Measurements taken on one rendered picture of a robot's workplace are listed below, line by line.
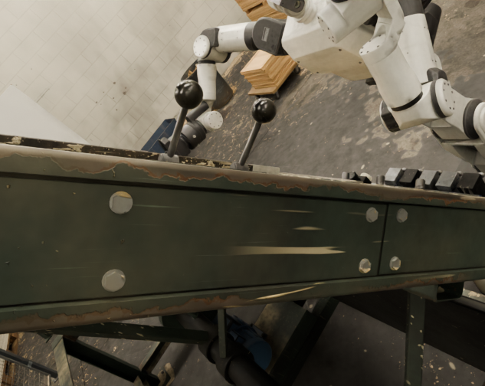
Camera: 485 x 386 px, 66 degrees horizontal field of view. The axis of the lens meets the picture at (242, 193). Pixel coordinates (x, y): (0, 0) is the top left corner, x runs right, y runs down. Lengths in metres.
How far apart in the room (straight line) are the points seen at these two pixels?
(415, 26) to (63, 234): 0.81
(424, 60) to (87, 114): 5.56
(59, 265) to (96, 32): 6.04
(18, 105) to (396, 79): 4.27
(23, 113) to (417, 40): 4.24
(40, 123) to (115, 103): 1.75
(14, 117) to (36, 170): 4.47
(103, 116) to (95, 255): 5.91
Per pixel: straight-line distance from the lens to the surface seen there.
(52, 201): 0.25
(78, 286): 0.26
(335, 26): 0.73
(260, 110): 0.55
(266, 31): 1.24
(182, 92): 0.49
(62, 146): 1.17
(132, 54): 6.30
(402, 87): 0.80
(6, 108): 4.71
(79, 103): 6.12
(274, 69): 4.29
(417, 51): 0.90
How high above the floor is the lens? 1.65
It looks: 28 degrees down
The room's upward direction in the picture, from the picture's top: 48 degrees counter-clockwise
